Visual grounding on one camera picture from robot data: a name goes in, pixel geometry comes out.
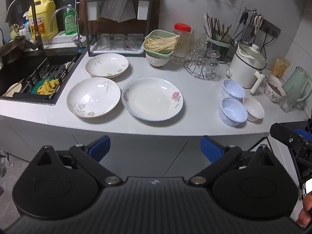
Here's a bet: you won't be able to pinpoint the dark wall power outlet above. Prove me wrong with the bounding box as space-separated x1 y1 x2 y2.
259 19 281 39

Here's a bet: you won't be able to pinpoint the green sponge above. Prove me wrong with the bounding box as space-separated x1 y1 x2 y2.
30 78 49 94

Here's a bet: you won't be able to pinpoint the small green teapot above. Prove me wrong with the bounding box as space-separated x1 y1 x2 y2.
9 24 20 40

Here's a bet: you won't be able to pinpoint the light blue plastic bowl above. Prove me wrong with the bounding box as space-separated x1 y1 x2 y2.
220 97 248 127
222 79 246 101

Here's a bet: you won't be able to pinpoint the small white bowl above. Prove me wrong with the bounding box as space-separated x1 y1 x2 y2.
242 96 265 122

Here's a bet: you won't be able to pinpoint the person's right hand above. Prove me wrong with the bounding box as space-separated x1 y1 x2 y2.
296 192 312 228

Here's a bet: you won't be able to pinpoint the green plastic basket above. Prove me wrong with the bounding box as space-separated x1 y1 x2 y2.
142 29 179 55

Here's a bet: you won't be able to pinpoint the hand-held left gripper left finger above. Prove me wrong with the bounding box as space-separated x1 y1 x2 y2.
32 135 123 186

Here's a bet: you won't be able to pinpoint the steel wool scrubber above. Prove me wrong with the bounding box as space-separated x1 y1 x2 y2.
50 64 68 79

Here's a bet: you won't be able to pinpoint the yellow packet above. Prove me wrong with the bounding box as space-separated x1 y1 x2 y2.
271 58 291 77

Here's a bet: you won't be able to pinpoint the chrome faucet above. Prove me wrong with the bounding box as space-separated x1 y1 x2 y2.
50 5 82 48

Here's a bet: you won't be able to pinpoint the cut glass cup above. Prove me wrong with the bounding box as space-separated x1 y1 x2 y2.
207 50 221 63
205 61 220 79

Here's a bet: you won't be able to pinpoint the bundle of chopsticks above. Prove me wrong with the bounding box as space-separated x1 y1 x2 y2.
203 12 232 42

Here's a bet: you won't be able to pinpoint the metal sink drain rack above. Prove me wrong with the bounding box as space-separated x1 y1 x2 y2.
26 58 74 100

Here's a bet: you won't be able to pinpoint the textured glass tumbler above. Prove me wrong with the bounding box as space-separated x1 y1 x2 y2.
279 85 303 113

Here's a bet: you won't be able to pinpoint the floral ceramic cup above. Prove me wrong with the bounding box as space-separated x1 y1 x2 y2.
264 78 286 104

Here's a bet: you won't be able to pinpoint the silver textured board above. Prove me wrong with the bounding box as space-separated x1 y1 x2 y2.
100 0 137 22

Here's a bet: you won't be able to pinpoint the clear plastic bag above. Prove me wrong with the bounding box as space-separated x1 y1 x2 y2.
0 150 11 177

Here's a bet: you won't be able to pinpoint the white rose-pattern plate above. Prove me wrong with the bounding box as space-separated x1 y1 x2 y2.
121 76 184 122

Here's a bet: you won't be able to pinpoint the tall dark faucet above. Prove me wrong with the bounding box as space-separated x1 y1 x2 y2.
4 0 46 54

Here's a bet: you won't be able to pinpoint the white ceramic bowl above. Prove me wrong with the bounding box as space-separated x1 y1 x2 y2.
145 52 172 68

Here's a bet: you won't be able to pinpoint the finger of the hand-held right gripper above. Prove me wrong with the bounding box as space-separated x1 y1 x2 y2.
269 123 312 150

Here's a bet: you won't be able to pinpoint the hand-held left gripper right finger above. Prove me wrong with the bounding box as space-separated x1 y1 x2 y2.
189 136 278 186

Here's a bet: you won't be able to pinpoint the clear drinking glass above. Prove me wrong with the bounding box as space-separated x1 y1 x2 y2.
100 33 113 49
114 33 126 49
126 33 140 51

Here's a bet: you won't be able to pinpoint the yellow detergent jug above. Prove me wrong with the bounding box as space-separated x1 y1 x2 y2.
28 0 59 40

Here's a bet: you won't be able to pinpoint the set of metal kitchen utensils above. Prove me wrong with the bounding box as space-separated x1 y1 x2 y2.
231 8 256 47

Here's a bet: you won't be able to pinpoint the green dish soap bottle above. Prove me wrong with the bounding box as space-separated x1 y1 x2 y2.
63 4 79 36

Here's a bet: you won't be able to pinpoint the black metal dish rack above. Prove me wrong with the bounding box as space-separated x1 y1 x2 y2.
80 0 159 57

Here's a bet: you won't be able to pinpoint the light green kettle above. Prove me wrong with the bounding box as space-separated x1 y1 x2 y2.
282 66 312 102

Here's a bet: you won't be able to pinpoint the enoki mushrooms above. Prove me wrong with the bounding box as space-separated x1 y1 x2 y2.
144 35 180 53

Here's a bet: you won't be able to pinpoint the dark metal pot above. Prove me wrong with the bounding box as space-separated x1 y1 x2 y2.
0 35 28 65

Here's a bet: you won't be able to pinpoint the white leaf-pattern plate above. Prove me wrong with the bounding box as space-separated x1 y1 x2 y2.
85 53 129 79
66 77 122 118

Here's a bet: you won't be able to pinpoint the black sink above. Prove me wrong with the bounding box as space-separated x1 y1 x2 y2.
0 48 82 106

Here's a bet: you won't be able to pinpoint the brown wooden cutting board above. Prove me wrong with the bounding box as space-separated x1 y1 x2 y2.
79 0 163 36

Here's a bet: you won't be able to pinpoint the white electric cooker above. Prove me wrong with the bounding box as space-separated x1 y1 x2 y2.
225 43 268 89

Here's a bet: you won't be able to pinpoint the black power cable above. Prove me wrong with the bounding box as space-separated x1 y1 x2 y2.
263 30 277 47

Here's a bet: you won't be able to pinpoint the white drain tray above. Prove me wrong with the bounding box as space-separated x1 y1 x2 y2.
91 39 144 54

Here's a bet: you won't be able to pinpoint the kitchen scissors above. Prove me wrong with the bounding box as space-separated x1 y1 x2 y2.
253 15 264 36

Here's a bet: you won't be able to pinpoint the glass jar with red lid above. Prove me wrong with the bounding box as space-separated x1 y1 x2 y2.
171 23 193 63

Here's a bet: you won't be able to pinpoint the metal wire cup rack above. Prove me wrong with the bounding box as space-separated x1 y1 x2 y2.
184 36 221 81

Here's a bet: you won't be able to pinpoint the yellow cloth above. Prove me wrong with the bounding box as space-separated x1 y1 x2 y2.
37 79 60 96

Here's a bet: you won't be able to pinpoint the green chopstick holder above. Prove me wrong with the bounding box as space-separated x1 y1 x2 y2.
206 33 233 61

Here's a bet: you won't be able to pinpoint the white and blue bottle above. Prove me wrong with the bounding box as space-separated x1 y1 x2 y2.
23 12 33 41

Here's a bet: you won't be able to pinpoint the white utensil cup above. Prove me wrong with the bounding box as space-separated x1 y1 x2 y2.
137 1 150 20
87 1 100 21

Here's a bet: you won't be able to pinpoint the white plastic handle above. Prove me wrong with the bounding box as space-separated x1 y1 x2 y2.
250 72 265 94

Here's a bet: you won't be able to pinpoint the cluster of clear glasses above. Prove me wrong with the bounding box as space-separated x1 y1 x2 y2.
185 32 208 59

